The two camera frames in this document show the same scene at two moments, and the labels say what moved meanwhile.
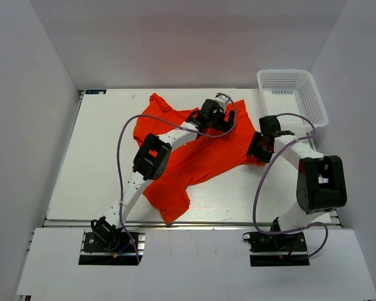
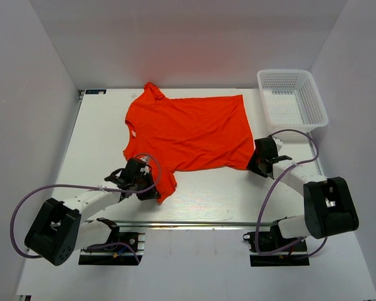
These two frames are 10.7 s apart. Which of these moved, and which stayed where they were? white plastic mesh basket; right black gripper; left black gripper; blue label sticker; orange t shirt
Moved: right black gripper; orange t shirt; left black gripper
Stayed: blue label sticker; white plastic mesh basket
